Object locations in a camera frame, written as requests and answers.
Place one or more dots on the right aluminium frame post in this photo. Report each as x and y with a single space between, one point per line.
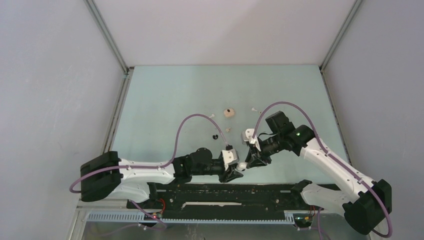
340 34

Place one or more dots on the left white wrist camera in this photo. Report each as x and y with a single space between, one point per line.
229 157

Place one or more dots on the beige earbud charging case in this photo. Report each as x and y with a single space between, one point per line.
229 112

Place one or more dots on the grey cable duct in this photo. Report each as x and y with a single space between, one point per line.
139 217

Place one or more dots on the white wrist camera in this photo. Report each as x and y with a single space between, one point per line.
250 139
229 157

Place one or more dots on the aluminium frame post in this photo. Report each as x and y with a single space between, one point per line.
106 33
340 34

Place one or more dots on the left aluminium frame post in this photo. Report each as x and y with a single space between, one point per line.
106 33

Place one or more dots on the white earbud charging case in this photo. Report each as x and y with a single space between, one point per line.
241 166

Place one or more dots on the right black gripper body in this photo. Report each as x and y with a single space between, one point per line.
268 146

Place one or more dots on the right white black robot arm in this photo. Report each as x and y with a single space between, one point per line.
363 202

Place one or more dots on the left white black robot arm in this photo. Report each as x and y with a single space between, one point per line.
110 177

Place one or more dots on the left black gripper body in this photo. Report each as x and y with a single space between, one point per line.
214 168

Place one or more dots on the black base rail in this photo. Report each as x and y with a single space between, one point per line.
223 201

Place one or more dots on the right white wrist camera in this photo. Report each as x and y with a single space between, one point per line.
250 139

